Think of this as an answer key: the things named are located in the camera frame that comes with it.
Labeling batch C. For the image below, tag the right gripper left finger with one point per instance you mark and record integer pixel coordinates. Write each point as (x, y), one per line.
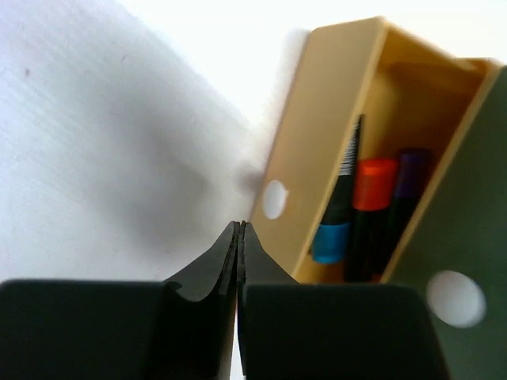
(178, 328)

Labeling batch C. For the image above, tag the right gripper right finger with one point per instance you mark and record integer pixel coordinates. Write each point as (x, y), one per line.
(288, 330)

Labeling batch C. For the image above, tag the blue black highlighter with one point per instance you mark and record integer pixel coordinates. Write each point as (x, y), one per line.
(331, 239)

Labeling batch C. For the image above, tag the orange black highlighter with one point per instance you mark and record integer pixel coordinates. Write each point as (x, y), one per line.
(373, 188)

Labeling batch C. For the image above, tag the green drawer box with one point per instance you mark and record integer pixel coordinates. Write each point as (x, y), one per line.
(455, 252)

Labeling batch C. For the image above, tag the purple black highlighter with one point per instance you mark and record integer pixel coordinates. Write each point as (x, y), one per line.
(413, 169)

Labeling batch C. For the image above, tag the yellow bottom drawer box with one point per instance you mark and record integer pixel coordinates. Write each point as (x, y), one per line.
(410, 94)

